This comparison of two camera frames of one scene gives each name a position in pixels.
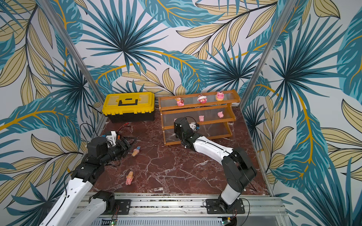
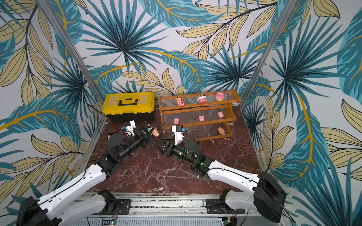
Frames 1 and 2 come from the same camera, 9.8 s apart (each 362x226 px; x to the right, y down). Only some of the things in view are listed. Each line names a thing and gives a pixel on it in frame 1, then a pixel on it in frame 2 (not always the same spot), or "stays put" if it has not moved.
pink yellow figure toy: [180, 101] stays put
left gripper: [123, 148] -> [143, 135]
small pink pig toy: [220, 114] stays put
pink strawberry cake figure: [202, 99] stays put
